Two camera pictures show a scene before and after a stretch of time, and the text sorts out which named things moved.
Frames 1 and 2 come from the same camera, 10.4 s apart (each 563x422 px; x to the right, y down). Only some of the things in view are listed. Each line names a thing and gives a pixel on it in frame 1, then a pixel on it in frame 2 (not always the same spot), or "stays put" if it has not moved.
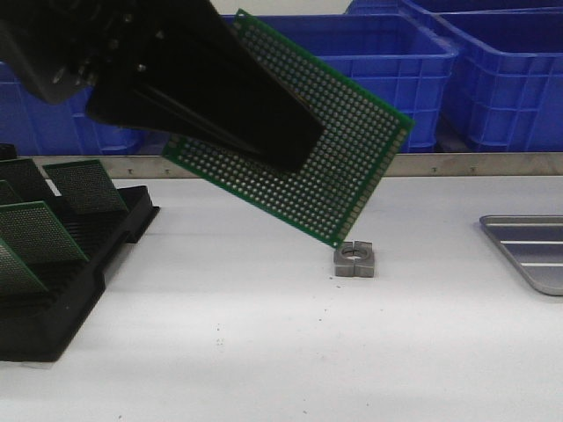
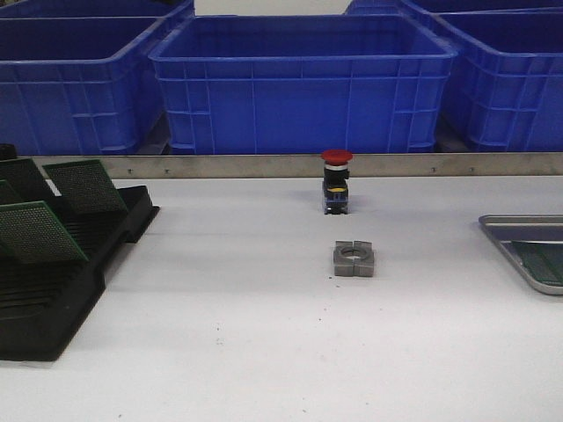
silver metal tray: [535, 243] stays put
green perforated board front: [362, 133] → [543, 260]
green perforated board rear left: [22, 181] stays put
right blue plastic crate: [504, 91] stays put
